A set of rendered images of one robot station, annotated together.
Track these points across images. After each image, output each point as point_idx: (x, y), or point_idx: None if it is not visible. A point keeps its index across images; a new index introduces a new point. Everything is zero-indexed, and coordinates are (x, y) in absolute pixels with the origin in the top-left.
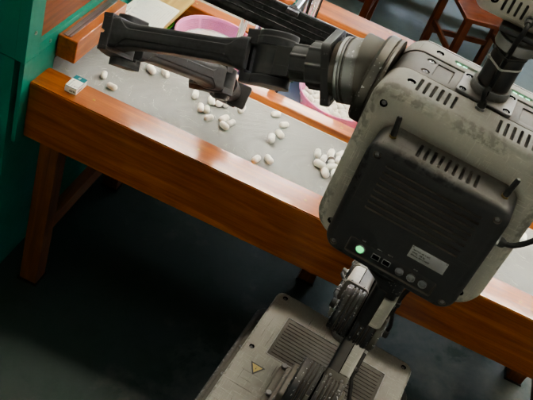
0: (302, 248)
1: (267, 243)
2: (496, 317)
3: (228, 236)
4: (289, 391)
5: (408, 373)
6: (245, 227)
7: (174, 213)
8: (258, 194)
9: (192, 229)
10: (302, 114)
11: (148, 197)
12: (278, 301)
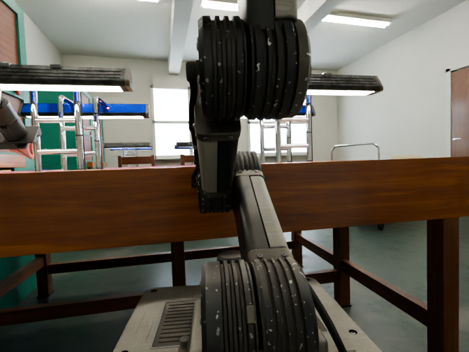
0: (144, 216)
1: (104, 235)
2: (342, 176)
3: (106, 336)
4: (209, 327)
5: (315, 281)
6: (69, 230)
7: (50, 347)
8: (66, 176)
9: (70, 349)
10: (109, 169)
11: (21, 348)
12: (146, 297)
